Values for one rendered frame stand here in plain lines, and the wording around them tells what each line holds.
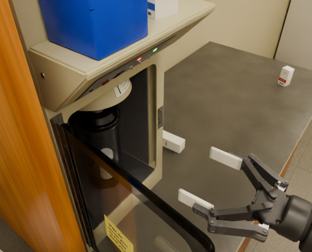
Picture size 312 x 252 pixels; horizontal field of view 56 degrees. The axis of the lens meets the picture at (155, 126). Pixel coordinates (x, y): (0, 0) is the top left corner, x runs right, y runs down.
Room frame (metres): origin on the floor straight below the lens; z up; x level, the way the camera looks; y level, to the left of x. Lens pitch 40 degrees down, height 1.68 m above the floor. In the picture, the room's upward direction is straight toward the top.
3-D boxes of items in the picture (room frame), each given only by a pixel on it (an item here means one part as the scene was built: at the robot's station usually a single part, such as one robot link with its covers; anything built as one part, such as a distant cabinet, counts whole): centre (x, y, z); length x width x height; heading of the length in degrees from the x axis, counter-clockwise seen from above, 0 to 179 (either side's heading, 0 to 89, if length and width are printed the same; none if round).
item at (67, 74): (0.46, 0.03, 1.46); 0.32 x 0.11 x 0.10; 143
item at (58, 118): (0.37, 0.16, 1.19); 0.03 x 0.02 x 0.39; 143
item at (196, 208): (0.29, -0.08, 1.22); 0.05 x 0.03 x 0.01; 56
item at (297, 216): (0.30, -0.22, 1.23); 0.09 x 0.08 x 0.07; 56
